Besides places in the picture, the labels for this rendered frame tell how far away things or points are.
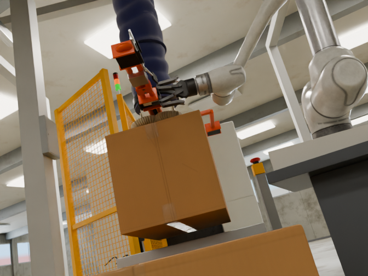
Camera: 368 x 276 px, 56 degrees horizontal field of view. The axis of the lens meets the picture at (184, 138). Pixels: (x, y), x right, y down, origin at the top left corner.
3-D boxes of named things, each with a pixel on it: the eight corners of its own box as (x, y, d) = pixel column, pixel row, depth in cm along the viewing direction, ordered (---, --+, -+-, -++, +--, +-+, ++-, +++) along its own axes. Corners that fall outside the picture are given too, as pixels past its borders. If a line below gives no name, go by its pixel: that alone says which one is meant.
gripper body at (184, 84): (193, 73, 144) (171, 78, 144) (198, 91, 141) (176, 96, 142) (194, 81, 151) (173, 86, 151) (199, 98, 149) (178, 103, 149)
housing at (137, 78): (132, 88, 130) (130, 78, 132) (149, 83, 130) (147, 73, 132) (127, 79, 124) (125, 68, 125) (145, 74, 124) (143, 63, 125)
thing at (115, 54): (120, 70, 119) (118, 58, 120) (141, 65, 118) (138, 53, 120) (112, 57, 111) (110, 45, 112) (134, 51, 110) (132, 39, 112)
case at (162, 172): (157, 240, 183) (143, 169, 197) (231, 222, 180) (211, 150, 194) (120, 235, 127) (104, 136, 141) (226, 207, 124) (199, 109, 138)
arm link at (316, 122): (345, 132, 145) (329, 85, 151) (361, 118, 128) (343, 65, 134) (306, 140, 146) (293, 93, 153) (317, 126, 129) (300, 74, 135)
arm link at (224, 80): (212, 89, 140) (212, 101, 153) (249, 80, 140) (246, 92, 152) (206, 65, 143) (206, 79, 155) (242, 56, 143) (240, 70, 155)
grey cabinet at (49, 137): (53, 160, 268) (50, 125, 278) (61, 159, 268) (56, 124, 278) (41, 153, 249) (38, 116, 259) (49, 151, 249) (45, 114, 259)
